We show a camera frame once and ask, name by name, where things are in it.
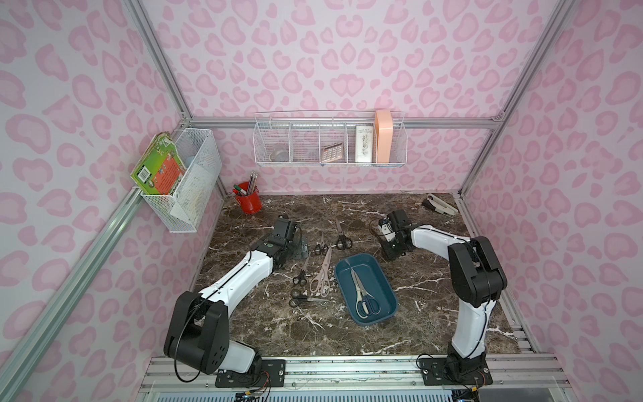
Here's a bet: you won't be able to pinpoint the pink rectangular box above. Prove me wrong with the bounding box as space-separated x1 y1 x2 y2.
374 109 394 163

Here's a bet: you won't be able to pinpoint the green red booklet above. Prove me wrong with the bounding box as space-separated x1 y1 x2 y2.
131 132 187 195

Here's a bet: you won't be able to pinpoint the cream kitchen scissors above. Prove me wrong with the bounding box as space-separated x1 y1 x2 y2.
350 267 373 320

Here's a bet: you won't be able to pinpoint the white paper sheet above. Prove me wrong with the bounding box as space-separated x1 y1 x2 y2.
170 162 218 233

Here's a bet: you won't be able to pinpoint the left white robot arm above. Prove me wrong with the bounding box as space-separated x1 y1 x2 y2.
163 216 299 375

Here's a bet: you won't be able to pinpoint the white patterned card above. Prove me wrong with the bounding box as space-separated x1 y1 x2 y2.
354 126 374 163

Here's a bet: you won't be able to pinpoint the black scissors sideways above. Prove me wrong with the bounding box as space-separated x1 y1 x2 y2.
289 289 327 308

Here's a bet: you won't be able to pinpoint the small dark scissors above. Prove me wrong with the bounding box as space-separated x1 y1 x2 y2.
313 233 330 256

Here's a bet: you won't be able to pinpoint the red pen cup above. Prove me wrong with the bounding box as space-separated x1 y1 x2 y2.
234 182 262 214

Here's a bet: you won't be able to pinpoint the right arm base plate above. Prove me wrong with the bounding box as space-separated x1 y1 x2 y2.
416 353 494 388

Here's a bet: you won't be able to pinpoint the white wire wall basket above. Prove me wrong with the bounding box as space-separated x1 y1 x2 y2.
132 128 223 233

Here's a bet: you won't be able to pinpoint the teal plastic storage box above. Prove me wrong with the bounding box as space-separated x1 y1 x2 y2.
335 253 398 327

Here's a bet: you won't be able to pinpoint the large black handled scissors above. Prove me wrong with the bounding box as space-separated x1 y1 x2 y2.
336 220 353 251

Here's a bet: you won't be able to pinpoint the white black stapler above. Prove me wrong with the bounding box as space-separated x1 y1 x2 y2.
421 194 459 217

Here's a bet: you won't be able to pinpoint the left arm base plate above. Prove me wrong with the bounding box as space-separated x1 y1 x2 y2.
215 358 286 389

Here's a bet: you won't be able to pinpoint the clear tape roll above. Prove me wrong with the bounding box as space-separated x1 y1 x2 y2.
269 145 290 163

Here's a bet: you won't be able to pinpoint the blue handled scissors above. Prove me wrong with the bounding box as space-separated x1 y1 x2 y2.
351 268 383 317

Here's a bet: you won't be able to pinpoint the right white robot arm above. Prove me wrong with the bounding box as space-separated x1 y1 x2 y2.
374 209 507 380

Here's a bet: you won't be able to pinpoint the white wire shelf basket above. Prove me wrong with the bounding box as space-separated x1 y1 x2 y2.
252 111 408 168

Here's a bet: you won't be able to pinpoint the small brown calculator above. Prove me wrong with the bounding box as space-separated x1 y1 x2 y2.
321 142 345 163

